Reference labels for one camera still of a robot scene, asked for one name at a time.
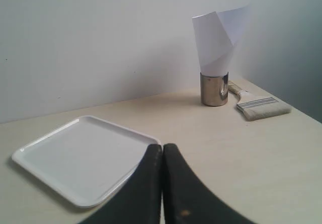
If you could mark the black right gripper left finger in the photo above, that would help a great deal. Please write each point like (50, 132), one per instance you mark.
(139, 200)

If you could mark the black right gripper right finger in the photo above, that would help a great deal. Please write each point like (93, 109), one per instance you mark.
(186, 199)

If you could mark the white plastic tray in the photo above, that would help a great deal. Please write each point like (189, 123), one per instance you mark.
(86, 160)

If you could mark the shiny metal cup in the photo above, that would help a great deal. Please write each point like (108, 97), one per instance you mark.
(214, 90)

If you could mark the wide wooden paint brush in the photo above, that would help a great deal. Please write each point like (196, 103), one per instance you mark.
(257, 107)

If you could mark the rolled white paper sheet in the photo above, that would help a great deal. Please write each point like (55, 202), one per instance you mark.
(216, 36)

